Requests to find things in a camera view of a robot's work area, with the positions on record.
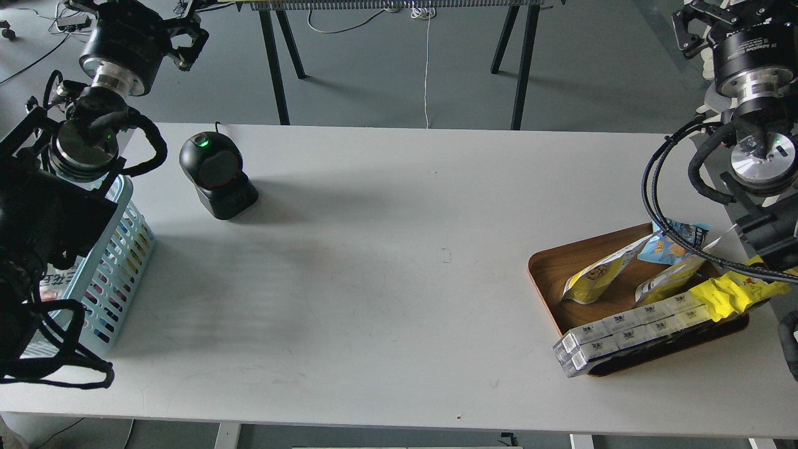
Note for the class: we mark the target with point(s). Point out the yellow white snack pouch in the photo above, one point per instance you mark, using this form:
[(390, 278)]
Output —
[(587, 285)]

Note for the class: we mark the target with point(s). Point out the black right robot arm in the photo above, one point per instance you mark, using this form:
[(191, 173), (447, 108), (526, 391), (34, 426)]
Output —
[(753, 152)]

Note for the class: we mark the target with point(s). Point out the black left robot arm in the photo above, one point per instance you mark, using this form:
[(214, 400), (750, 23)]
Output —
[(56, 176)]

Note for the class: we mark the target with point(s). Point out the blue snack bag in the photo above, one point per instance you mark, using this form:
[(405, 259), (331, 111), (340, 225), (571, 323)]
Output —
[(662, 249)]

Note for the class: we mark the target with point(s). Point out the white boxed snack pack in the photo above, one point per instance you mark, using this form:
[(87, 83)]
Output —
[(581, 349)]

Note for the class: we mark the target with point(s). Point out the light blue plastic basket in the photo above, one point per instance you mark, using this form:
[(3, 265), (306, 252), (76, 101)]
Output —
[(107, 279)]

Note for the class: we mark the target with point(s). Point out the yellow cartoon snack bag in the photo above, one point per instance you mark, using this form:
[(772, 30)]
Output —
[(735, 293)]

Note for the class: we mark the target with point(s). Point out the white red snack in basket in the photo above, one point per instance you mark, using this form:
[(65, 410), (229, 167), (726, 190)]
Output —
[(56, 282)]

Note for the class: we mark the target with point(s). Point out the brown wooden tray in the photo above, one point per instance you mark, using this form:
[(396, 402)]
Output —
[(614, 311)]

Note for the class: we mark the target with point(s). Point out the black barcode scanner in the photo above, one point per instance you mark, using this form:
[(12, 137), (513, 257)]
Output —
[(214, 164)]

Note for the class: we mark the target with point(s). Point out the black legged background table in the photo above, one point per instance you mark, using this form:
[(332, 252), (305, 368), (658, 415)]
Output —
[(463, 68)]

